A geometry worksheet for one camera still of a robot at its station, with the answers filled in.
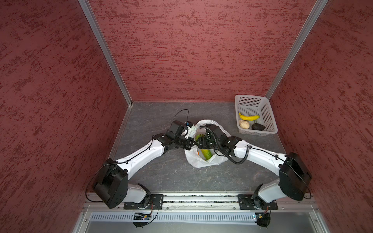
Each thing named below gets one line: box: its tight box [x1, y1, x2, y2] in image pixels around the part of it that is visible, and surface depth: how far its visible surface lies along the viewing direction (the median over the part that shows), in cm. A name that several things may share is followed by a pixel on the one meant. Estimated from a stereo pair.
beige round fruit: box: [239, 120, 250, 130], surface depth 102 cm
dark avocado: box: [251, 123, 265, 131], surface depth 102 cm
